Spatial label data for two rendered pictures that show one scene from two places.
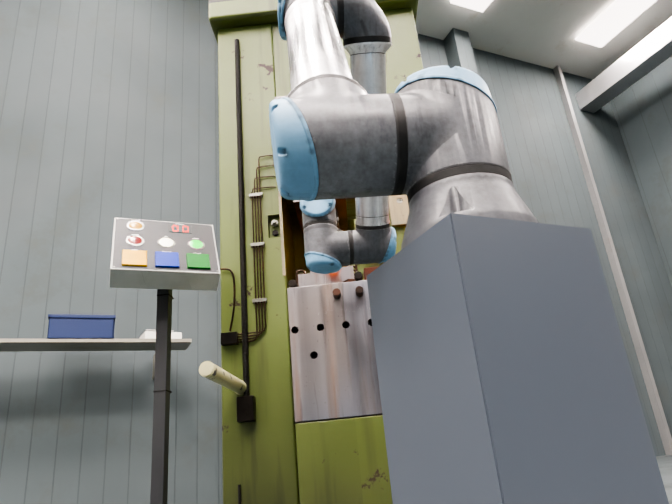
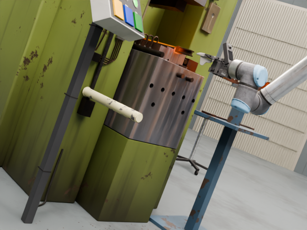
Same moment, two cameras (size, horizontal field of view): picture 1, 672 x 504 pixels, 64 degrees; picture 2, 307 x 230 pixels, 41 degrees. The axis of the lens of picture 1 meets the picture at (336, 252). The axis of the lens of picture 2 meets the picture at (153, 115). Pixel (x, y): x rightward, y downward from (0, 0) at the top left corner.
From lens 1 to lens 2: 169 cm
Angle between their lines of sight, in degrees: 51
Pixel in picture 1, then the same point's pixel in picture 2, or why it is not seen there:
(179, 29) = not seen: outside the picture
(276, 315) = (123, 52)
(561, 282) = not seen: outside the picture
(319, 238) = (252, 98)
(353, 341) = (172, 104)
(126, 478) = not seen: outside the picture
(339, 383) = (156, 124)
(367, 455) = (150, 164)
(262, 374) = (100, 87)
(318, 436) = (135, 149)
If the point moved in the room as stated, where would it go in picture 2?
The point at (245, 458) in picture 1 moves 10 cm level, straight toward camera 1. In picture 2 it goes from (71, 134) to (84, 142)
